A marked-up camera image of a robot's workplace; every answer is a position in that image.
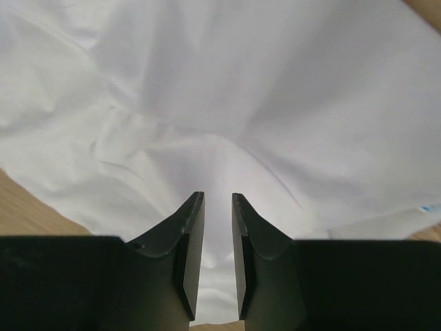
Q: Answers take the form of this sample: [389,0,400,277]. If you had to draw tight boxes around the white t shirt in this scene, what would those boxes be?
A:
[1,1,440,324]

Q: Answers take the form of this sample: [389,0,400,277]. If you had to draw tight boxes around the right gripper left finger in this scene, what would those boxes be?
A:
[1,192,205,330]

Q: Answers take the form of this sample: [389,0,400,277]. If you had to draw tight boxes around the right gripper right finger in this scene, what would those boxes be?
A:
[232,193,440,330]

